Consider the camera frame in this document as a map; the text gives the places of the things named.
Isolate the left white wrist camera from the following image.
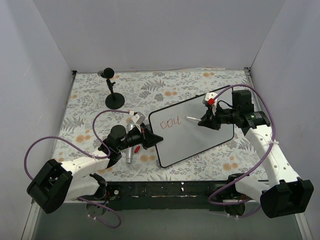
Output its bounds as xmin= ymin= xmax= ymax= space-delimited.
xmin=131 ymin=112 xmax=146 ymax=126

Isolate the red white marker pen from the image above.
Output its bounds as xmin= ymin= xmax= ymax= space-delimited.
xmin=185 ymin=116 xmax=201 ymax=122

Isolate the black microphone stand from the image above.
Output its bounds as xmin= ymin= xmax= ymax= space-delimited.
xmin=105 ymin=78 xmax=125 ymax=110

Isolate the white whiteboard black frame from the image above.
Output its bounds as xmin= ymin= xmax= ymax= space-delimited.
xmin=148 ymin=93 xmax=235 ymax=168

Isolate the silver microphone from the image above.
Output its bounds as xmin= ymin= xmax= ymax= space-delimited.
xmin=126 ymin=120 xmax=136 ymax=164

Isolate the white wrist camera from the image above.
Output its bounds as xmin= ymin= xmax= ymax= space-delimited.
xmin=202 ymin=92 xmax=218 ymax=114
xmin=131 ymin=112 xmax=146 ymax=126

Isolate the purple cable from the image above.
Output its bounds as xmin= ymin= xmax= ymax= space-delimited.
xmin=23 ymin=109 xmax=137 ymax=229
xmin=207 ymin=84 xmax=277 ymax=218

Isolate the black base bar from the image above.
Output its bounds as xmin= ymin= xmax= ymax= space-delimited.
xmin=99 ymin=180 xmax=248 ymax=216

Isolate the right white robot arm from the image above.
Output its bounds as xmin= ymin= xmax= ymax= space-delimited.
xmin=198 ymin=90 xmax=314 ymax=218

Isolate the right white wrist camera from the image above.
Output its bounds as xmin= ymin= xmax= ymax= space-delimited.
xmin=202 ymin=92 xmax=218 ymax=114

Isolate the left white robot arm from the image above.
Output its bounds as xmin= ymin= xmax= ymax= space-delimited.
xmin=26 ymin=125 xmax=163 ymax=214

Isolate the floral table mat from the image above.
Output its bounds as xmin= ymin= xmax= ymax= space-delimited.
xmin=52 ymin=70 xmax=259 ymax=182

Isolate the red marker cap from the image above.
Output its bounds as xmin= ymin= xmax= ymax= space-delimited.
xmin=134 ymin=145 xmax=141 ymax=154

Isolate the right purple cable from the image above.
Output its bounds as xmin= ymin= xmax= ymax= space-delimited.
xmin=207 ymin=84 xmax=277 ymax=218

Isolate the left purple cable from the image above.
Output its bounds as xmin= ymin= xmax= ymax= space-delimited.
xmin=23 ymin=109 xmax=137 ymax=229

